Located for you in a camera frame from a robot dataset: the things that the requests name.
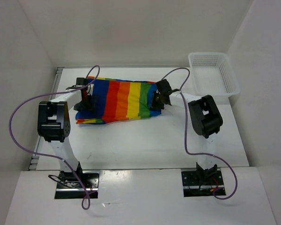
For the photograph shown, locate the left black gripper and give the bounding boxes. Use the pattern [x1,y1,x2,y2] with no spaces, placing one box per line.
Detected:
[73,93,96,113]

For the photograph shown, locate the rainbow striped shorts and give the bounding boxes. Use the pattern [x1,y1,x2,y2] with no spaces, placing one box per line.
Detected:
[75,76,162,125]

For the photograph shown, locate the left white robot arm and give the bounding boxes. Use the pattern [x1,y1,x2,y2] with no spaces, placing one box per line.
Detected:
[37,78,96,188]

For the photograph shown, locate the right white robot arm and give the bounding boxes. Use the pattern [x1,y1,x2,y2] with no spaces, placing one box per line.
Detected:
[151,79,223,185]

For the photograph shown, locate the white plastic basket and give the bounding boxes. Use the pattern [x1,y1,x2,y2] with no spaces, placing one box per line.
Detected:
[188,52,240,98]

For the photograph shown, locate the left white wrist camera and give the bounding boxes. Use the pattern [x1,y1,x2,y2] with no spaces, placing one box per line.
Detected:
[87,84,94,95]

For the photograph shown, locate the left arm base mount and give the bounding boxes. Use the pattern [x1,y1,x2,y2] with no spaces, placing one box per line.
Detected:
[48,170,100,199]

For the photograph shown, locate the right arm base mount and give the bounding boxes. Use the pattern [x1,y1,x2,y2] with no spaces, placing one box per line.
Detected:
[181,169,226,197]

